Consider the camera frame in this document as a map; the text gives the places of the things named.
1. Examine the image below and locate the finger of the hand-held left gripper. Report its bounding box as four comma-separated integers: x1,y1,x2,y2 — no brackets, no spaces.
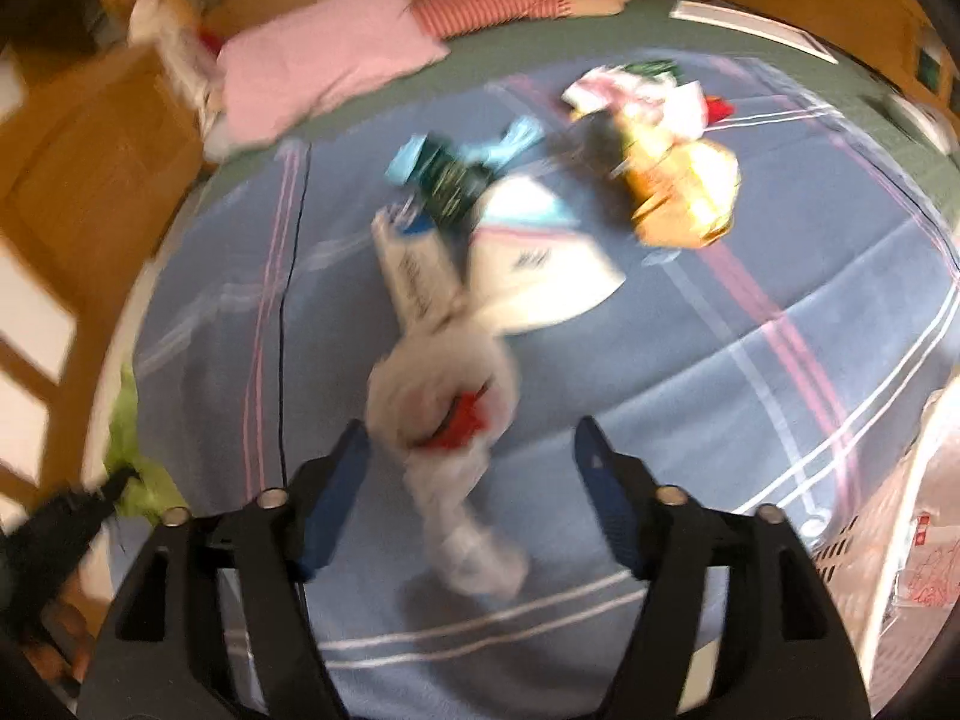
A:
37,469,140,541

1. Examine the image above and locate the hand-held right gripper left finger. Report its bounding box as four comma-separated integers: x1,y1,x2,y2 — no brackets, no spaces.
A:
79,418,372,720

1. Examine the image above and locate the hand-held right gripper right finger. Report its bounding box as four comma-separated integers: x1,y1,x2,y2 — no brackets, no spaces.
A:
574,415,872,720

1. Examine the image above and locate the green wrapper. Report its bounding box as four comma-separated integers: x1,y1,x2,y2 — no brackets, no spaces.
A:
105,364,188,518

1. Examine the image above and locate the clear plastic bag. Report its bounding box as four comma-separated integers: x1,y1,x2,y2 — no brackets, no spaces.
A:
365,319,522,511

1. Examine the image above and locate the white mesh trash bin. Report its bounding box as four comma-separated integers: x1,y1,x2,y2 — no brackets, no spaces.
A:
806,382,960,691

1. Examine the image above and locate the teal snack packet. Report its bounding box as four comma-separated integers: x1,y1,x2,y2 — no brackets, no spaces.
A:
386,116,547,230

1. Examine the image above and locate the pink white wrapper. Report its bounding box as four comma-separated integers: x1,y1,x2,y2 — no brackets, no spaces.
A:
562,66,710,140

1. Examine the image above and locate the person's left hand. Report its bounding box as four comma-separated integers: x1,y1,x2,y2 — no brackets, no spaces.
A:
30,592,95,683

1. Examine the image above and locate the blue plaid blanket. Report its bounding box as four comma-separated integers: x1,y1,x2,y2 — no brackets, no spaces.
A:
112,52,960,720

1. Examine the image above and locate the white cup mask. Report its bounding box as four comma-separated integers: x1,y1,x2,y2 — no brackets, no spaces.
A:
469,229,627,335

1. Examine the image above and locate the white blue toothpaste box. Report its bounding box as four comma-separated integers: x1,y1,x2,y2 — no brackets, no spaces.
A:
373,206,470,331

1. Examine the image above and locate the yellow chip bag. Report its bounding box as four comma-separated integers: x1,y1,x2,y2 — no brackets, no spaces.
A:
622,120,742,250

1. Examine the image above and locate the grey soft toy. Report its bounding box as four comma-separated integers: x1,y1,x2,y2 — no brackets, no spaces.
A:
201,109,248,162

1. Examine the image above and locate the pink pillow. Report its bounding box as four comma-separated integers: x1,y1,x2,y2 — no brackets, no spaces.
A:
217,0,451,147

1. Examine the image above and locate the white red hanging cloth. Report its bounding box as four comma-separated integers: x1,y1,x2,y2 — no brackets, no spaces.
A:
161,15,226,121

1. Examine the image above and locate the green bed mat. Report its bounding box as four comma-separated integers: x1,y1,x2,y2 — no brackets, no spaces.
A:
277,0,960,173

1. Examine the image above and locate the white handheld vacuum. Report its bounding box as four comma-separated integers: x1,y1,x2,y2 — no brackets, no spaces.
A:
885,94,957,145

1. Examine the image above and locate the white board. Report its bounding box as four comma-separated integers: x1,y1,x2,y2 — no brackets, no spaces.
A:
670,0,839,65

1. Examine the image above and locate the wooden bunk bed frame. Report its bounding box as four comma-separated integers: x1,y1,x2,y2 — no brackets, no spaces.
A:
0,0,960,541

